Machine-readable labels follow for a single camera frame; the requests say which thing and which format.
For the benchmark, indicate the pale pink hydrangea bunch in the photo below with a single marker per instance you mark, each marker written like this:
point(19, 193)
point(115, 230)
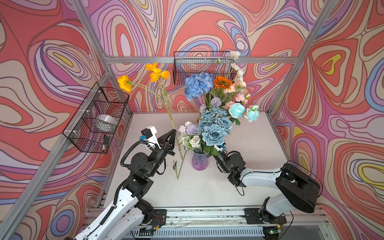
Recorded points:
point(202, 108)

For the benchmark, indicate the black wire basket left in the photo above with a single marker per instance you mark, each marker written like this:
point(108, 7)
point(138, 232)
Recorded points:
point(84, 131)

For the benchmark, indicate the mint green peony stem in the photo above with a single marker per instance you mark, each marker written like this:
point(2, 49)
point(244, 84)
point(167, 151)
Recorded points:
point(238, 111)

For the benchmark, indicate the purple allium flower stem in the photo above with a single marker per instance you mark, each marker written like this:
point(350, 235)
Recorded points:
point(216, 102)

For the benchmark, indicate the lilac white flower bunch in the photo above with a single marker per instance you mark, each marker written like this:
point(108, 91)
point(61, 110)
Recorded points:
point(189, 139)

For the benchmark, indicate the small black device in basket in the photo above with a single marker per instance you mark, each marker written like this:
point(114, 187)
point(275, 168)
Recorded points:
point(106, 143)

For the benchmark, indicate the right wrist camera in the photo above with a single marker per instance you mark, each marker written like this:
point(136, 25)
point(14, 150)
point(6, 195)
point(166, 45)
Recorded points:
point(221, 148)

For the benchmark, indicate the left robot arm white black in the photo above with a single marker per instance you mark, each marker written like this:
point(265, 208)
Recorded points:
point(128, 209)

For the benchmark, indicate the black wire basket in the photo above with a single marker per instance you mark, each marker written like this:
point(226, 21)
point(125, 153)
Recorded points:
point(84, 131)
point(189, 63)

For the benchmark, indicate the cream pink rose stem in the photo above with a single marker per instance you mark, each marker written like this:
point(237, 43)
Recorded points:
point(238, 86)

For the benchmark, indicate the yellow poppy flower stem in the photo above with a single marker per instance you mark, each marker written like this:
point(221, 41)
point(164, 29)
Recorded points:
point(157, 77)

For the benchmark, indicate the black wire basket back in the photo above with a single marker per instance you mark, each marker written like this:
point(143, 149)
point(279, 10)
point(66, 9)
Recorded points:
point(189, 63)

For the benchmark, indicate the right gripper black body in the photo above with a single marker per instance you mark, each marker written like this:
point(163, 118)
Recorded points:
point(221, 159)

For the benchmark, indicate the blue hydrangea stem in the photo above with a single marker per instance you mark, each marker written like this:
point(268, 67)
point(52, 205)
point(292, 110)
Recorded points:
point(198, 85)

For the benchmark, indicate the small cream rose stem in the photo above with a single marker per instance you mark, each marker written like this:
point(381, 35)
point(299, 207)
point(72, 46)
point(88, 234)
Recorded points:
point(178, 167)

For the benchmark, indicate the orange artificial daisy flower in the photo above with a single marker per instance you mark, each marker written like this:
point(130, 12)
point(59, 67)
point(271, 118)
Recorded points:
point(222, 88)

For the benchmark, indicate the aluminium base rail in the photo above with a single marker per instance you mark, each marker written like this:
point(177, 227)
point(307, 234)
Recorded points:
point(223, 223)

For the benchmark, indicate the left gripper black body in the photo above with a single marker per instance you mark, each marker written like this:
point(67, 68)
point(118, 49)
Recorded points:
point(160, 156)

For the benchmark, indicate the purple glass vase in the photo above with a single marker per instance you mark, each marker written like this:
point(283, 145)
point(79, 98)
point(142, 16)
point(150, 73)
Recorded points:
point(199, 161)

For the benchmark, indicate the white poppy flower stem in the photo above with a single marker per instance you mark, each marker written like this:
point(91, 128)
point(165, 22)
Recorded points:
point(235, 64)

